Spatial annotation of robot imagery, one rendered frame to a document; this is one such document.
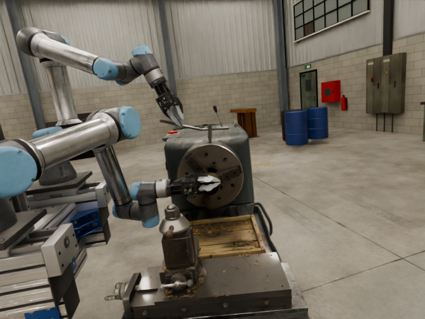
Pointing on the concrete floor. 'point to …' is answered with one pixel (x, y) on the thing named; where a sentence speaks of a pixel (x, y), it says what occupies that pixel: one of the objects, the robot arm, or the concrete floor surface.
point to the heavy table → (246, 120)
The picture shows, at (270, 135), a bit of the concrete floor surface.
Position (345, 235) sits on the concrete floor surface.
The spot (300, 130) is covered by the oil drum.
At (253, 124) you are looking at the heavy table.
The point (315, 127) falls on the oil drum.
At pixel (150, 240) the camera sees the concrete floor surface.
